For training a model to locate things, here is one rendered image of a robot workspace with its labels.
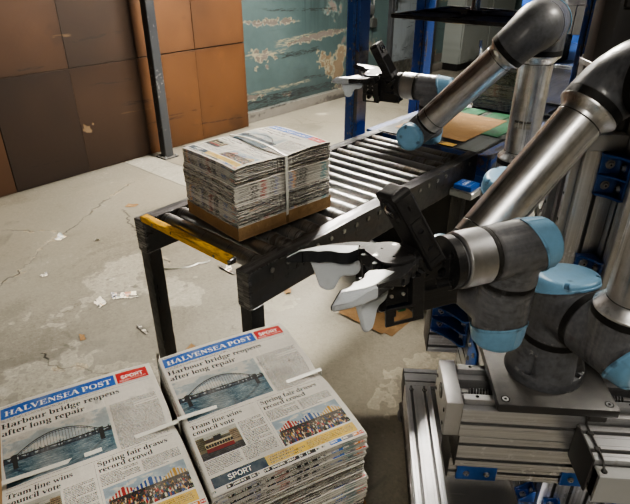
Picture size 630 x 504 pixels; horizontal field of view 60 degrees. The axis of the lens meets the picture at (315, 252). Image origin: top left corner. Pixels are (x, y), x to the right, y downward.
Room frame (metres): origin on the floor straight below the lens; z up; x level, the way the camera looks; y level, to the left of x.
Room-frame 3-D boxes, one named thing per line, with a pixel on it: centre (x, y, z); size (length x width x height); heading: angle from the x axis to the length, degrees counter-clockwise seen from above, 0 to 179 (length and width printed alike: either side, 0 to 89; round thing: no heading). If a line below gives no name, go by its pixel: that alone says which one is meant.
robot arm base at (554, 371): (0.86, -0.46, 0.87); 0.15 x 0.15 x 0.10
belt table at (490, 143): (2.71, -0.73, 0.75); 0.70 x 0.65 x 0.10; 139
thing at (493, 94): (3.14, -1.11, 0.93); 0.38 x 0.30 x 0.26; 139
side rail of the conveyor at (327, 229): (1.78, -0.24, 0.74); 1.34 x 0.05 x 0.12; 139
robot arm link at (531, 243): (0.64, -0.27, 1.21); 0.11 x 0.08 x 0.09; 111
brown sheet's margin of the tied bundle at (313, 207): (1.74, 0.10, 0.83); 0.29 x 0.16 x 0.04; 42
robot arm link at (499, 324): (0.66, -0.26, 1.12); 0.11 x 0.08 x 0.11; 21
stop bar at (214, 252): (1.46, 0.39, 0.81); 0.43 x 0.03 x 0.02; 49
